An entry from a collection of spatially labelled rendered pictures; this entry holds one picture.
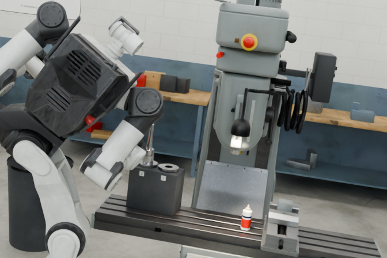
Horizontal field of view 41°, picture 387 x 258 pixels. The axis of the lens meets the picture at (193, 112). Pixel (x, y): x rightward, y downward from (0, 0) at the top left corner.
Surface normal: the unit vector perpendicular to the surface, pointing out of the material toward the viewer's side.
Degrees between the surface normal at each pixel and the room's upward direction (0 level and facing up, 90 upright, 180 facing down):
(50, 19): 75
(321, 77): 90
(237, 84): 90
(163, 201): 90
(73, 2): 90
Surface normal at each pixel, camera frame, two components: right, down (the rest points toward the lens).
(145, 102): 0.03, -0.18
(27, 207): -0.04, 0.25
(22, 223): -0.26, 0.22
